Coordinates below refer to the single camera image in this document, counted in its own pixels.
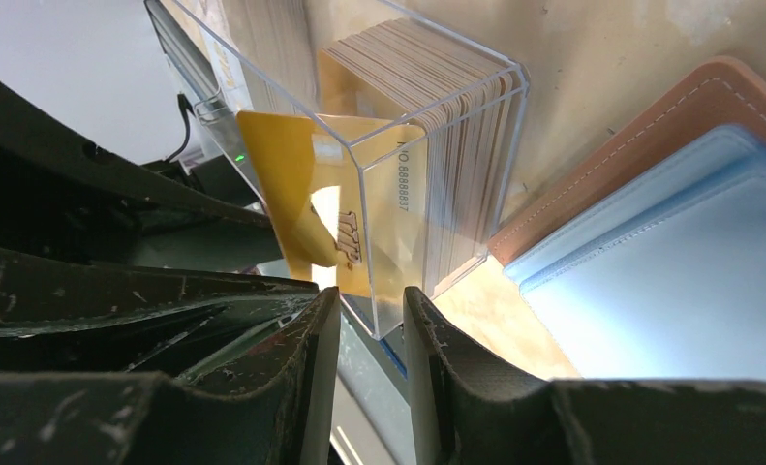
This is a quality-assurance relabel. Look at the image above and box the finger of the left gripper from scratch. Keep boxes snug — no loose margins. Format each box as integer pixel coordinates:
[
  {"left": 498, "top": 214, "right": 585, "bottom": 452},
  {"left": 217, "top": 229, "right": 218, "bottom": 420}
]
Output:
[
  {"left": 0, "top": 81, "right": 281, "bottom": 270},
  {"left": 0, "top": 248, "right": 317, "bottom": 376}
]

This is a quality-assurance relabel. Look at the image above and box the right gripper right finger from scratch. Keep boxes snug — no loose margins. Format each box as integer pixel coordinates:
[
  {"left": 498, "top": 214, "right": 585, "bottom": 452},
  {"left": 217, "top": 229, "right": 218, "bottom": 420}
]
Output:
[{"left": 403, "top": 287, "right": 766, "bottom": 464}]

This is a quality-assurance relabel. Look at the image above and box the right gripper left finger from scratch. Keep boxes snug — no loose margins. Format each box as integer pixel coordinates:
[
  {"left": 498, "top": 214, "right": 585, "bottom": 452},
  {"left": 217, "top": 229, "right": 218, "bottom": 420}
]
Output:
[{"left": 0, "top": 288, "right": 340, "bottom": 464}]

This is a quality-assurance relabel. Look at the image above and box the yellow credit card stack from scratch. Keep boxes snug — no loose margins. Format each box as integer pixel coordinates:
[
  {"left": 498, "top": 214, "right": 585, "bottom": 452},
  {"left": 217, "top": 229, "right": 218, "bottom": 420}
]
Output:
[{"left": 318, "top": 17, "right": 527, "bottom": 295}]

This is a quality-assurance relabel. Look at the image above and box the brown leather card holder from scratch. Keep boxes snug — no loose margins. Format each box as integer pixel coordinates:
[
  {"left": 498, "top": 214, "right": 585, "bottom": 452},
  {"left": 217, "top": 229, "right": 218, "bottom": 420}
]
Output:
[{"left": 488, "top": 56, "right": 766, "bottom": 382}]

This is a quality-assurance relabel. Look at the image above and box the clear plastic card box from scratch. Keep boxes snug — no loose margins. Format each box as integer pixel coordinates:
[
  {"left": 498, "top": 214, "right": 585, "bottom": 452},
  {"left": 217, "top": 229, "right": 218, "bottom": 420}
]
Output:
[{"left": 148, "top": 1, "right": 529, "bottom": 339}]

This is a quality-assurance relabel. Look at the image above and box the grey white credit card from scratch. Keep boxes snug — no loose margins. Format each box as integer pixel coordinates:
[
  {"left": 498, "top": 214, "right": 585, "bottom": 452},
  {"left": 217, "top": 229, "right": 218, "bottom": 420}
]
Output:
[{"left": 222, "top": 0, "right": 319, "bottom": 114}]

